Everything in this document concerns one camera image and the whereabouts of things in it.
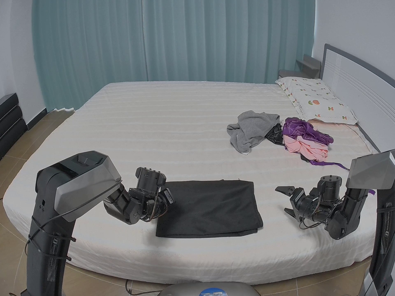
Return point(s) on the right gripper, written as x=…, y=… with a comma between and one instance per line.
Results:
x=302, y=207

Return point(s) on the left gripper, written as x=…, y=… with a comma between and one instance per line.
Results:
x=162, y=205

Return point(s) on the black T-shirt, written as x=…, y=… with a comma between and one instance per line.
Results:
x=209, y=208

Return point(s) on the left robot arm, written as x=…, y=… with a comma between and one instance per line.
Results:
x=80, y=180

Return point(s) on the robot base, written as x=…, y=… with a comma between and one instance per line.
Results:
x=209, y=291

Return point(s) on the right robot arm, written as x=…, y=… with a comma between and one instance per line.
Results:
x=370, y=171

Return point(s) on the bed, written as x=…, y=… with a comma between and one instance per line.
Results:
x=154, y=134

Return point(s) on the pink garment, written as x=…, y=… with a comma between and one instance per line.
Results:
x=305, y=148

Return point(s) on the black shiny garment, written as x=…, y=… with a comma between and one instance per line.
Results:
x=275, y=136

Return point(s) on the purple garment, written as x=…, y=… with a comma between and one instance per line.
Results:
x=301, y=129

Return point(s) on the grey garment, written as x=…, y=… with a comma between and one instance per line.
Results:
x=253, y=125

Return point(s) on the white printed pillow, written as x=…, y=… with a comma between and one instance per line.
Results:
x=317, y=99

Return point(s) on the grey bedside table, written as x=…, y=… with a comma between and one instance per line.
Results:
x=305, y=66

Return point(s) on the dark chest of drawers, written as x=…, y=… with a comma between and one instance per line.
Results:
x=10, y=119

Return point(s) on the blue-green curtain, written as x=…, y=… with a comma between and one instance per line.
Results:
x=231, y=29
x=89, y=42

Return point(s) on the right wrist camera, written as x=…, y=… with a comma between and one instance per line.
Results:
x=315, y=193

